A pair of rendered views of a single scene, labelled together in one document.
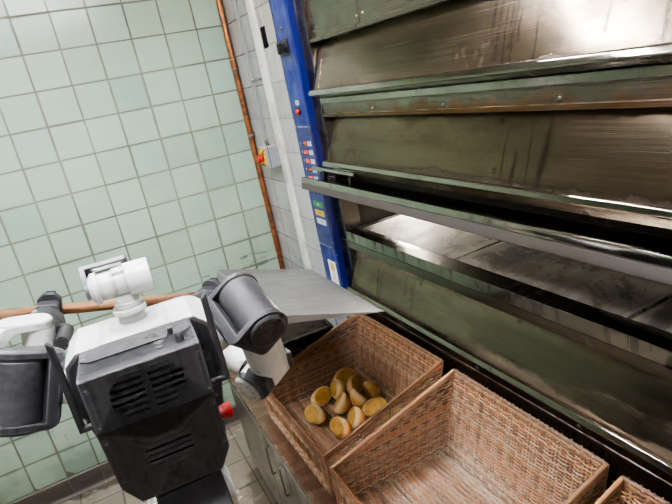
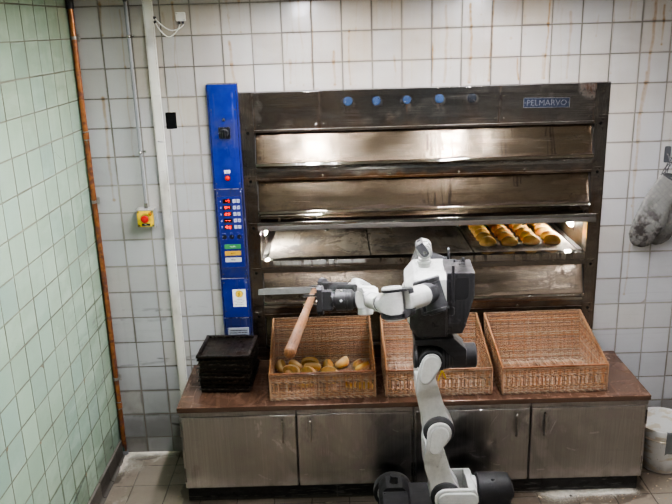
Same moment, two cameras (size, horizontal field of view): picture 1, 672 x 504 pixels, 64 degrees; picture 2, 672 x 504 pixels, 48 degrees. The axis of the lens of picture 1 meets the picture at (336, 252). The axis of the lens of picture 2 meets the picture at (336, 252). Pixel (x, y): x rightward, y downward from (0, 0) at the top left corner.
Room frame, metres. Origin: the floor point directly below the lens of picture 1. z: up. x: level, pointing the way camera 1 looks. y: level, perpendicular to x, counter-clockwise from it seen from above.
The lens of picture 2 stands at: (0.08, 3.45, 2.43)
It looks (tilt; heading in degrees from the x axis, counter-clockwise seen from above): 17 degrees down; 294
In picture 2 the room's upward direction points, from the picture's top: 2 degrees counter-clockwise
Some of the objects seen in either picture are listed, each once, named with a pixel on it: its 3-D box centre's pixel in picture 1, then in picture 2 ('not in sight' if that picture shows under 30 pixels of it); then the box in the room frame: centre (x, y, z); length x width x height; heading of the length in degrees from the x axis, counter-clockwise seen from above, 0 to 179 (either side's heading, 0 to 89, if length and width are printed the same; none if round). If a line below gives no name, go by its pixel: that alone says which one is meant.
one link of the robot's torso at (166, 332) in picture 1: (155, 390); (438, 294); (0.94, 0.40, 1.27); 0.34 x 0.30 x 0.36; 109
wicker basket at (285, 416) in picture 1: (347, 389); (322, 355); (1.68, 0.06, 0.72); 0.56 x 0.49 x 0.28; 24
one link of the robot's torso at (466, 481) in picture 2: not in sight; (453, 488); (0.86, 0.36, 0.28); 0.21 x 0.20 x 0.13; 23
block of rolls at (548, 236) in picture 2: not in sight; (510, 228); (0.90, -1.05, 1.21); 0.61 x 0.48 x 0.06; 114
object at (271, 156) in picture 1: (269, 156); (146, 217); (2.61, 0.22, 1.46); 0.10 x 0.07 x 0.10; 24
